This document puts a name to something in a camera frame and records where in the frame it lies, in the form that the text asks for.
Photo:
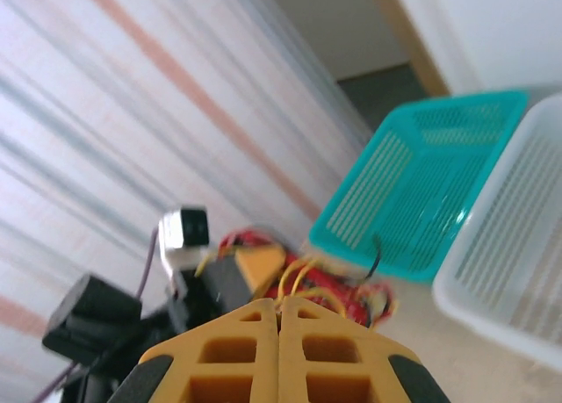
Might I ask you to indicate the teal plastic basket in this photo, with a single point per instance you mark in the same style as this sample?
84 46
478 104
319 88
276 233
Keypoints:
408 271

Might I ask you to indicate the white plastic basket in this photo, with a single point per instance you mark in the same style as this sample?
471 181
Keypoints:
456 297

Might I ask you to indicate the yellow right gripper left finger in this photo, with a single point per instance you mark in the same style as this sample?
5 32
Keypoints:
228 346

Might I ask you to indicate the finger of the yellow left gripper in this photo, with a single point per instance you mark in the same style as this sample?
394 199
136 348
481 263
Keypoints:
261 267

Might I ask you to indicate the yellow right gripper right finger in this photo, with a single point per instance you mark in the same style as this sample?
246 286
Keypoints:
333 346

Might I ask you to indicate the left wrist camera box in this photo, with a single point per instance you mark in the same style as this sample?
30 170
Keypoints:
182 240

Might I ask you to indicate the wooden door frame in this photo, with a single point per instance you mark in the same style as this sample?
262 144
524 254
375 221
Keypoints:
408 38

